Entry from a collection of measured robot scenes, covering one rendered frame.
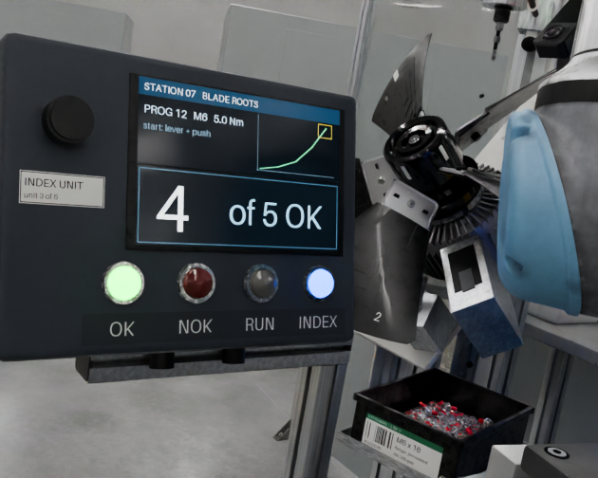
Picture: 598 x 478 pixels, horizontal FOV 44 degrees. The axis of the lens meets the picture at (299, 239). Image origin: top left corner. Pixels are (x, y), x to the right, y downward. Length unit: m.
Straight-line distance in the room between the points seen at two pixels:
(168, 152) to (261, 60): 6.18
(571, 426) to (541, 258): 1.60
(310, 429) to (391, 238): 0.60
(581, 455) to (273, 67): 6.22
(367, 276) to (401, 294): 0.06
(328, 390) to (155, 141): 0.30
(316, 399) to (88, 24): 7.71
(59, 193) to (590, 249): 0.30
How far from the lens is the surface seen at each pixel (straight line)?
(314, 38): 6.72
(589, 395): 1.98
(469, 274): 1.22
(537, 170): 0.43
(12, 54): 0.46
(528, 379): 2.08
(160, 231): 0.47
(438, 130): 1.27
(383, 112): 1.60
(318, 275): 0.53
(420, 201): 1.27
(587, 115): 0.44
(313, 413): 0.66
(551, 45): 0.98
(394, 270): 1.18
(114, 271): 0.46
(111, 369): 0.55
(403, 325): 1.14
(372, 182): 1.36
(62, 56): 0.47
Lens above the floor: 1.24
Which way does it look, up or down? 10 degrees down
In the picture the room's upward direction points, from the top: 9 degrees clockwise
